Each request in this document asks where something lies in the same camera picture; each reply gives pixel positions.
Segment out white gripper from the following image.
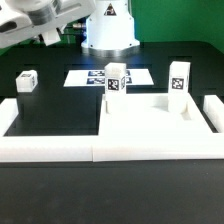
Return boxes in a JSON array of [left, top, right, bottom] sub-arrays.
[[0, 0, 96, 48]]

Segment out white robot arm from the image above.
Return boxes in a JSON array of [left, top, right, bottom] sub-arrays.
[[0, 0, 139, 57]]

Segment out white U-shaped obstacle fence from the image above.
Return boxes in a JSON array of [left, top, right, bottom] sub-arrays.
[[0, 99, 224, 163]]

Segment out white square tabletop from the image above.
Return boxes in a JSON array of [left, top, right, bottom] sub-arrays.
[[98, 93, 211, 137]]

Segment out white sheet with AprilTags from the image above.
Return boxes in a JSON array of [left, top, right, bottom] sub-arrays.
[[64, 69, 154, 87]]

